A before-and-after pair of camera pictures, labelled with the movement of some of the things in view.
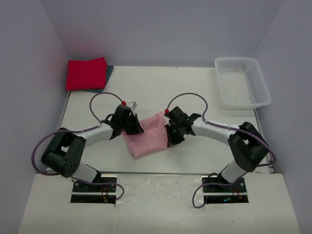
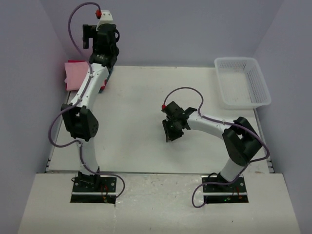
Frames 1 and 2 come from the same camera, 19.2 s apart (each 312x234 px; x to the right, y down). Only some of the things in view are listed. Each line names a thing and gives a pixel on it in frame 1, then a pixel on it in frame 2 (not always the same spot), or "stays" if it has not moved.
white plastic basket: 242,85 stays
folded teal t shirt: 109,68 stays
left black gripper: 134,123 -> 87,34
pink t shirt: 154,137 -> 76,72
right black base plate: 224,194 stays
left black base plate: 96,193 stays
